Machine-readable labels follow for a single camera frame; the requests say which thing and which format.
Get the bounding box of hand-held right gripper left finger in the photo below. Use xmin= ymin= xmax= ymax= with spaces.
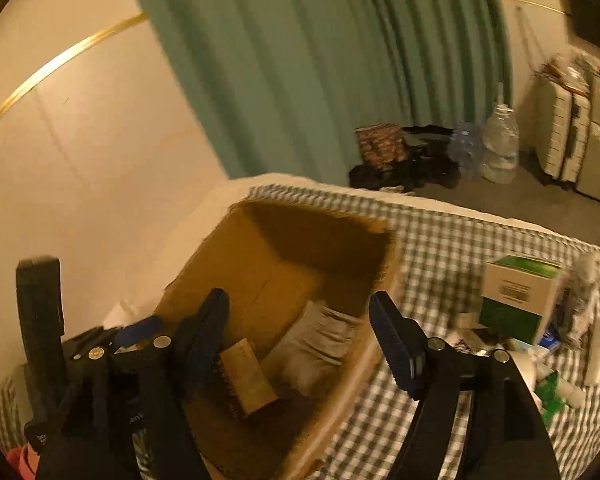
xmin=107 ymin=287 xmax=231 ymax=480

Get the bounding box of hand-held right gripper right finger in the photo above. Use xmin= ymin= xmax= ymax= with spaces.
xmin=369 ymin=291 xmax=563 ymax=480

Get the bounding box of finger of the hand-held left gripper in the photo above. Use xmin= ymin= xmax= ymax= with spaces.
xmin=62 ymin=316 xmax=165 ymax=413
xmin=15 ymin=256 xmax=67 ymax=431

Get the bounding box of brown cardboard box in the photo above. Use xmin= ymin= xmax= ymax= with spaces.
xmin=155 ymin=199 xmax=406 ymax=480

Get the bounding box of green white medicine box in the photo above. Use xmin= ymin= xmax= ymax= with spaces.
xmin=479 ymin=255 xmax=567 ymax=346

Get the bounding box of small brown carton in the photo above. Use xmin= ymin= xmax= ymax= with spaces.
xmin=219 ymin=338 xmax=280 ymax=416

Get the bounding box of pink object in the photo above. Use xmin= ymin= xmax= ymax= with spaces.
xmin=7 ymin=447 xmax=38 ymax=476

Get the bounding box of grey cloth bag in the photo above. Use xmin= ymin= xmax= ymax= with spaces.
xmin=265 ymin=302 xmax=361 ymax=396

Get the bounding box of blue white packet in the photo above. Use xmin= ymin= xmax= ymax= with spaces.
xmin=540 ymin=327 xmax=566 ymax=356

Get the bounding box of green packet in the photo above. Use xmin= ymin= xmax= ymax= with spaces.
xmin=535 ymin=375 xmax=561 ymax=426

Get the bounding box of pile of dark bags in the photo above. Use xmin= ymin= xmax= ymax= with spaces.
xmin=349 ymin=125 xmax=463 ymax=191

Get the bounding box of crumpled clear plastic wrap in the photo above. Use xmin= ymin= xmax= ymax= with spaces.
xmin=562 ymin=252 xmax=600 ymax=351

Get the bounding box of patterned brown box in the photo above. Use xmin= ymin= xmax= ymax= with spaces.
xmin=355 ymin=124 xmax=408 ymax=166

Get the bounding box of crushed clear plastic bottle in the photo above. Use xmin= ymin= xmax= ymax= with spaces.
xmin=447 ymin=121 xmax=486 ymax=178

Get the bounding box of large clear water bottle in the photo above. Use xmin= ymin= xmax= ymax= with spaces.
xmin=481 ymin=82 xmax=521 ymax=185

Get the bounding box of white suitcase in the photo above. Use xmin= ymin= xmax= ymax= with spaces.
xmin=535 ymin=77 xmax=593 ymax=186

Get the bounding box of green curtain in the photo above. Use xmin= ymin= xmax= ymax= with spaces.
xmin=122 ymin=0 xmax=513 ymax=188

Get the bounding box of pile of plastic bags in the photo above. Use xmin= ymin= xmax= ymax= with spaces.
xmin=542 ymin=52 xmax=600 ymax=96

